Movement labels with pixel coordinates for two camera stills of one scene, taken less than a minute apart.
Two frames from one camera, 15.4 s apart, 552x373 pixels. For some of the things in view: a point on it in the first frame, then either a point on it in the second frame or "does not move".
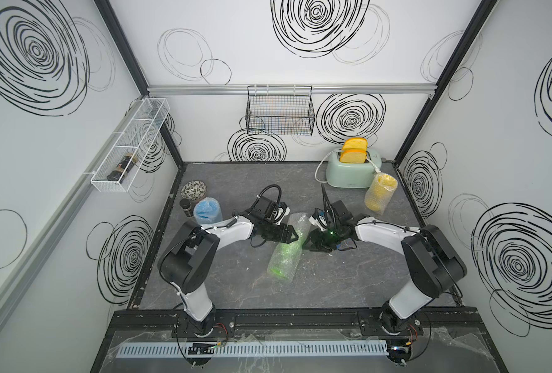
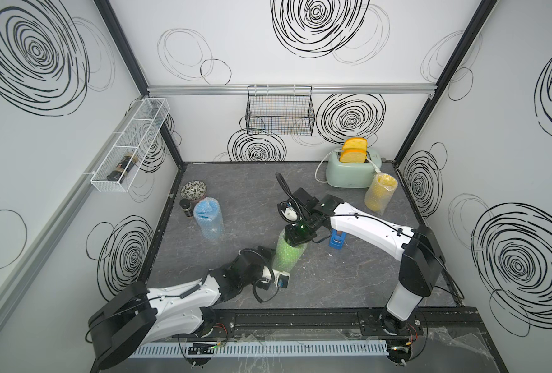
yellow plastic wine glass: (380, 192) does not move
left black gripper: (285, 236) -> (267, 251)
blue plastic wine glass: (207, 211) does not move
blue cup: (207, 211) does not move
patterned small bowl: (193, 190) does not move
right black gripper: (316, 242) -> (291, 238)
